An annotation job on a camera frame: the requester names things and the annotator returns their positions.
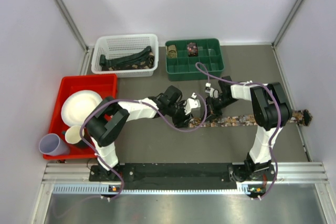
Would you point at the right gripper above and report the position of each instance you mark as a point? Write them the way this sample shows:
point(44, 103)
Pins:
point(212, 112)

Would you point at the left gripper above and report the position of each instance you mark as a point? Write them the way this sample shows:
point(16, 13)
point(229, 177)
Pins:
point(182, 120)

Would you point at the brown floral patterned tie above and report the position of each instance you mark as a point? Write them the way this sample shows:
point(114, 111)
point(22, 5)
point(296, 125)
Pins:
point(299, 117)

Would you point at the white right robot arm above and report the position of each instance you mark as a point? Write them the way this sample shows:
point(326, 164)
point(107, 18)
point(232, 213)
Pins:
point(271, 110)

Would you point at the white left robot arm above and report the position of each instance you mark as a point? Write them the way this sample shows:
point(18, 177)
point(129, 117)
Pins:
point(106, 122)

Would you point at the dark floral tie in basket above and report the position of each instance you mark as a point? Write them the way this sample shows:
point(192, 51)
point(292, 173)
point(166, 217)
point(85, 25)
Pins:
point(136, 64)

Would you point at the green compartment tray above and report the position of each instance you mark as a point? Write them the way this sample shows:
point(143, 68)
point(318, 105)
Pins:
point(183, 55)

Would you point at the rolled olive tie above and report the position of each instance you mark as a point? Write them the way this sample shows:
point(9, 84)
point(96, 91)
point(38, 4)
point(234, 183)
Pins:
point(172, 51)

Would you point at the dark green tie in basket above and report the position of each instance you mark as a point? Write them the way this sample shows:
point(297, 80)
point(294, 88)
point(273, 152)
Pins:
point(126, 57)

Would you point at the rolled dark floral tie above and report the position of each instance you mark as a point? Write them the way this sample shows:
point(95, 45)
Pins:
point(192, 49)

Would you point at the white perforated plastic basket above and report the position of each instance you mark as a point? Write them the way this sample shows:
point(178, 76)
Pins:
point(120, 46)

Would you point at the red plastic bin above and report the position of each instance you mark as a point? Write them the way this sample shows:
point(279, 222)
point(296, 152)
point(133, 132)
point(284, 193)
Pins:
point(105, 85)

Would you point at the white plate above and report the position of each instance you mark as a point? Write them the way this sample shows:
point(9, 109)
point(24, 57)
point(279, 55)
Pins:
point(78, 107)

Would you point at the cream mug with dark outside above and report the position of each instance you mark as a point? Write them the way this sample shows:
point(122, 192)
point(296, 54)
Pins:
point(73, 138)

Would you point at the lavender plastic cup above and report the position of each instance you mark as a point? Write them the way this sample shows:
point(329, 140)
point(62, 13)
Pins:
point(52, 145)

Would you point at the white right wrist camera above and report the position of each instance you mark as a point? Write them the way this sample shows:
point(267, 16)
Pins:
point(211, 92)

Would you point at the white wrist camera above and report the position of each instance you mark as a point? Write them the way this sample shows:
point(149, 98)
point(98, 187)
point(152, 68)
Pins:
point(211, 92)
point(192, 106)

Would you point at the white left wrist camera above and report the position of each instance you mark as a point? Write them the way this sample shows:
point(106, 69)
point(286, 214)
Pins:
point(192, 106)

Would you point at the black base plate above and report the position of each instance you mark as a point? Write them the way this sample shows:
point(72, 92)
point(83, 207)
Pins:
point(187, 176)

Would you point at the aluminium frame rail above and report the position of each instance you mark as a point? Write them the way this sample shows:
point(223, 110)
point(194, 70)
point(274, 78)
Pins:
point(76, 178)

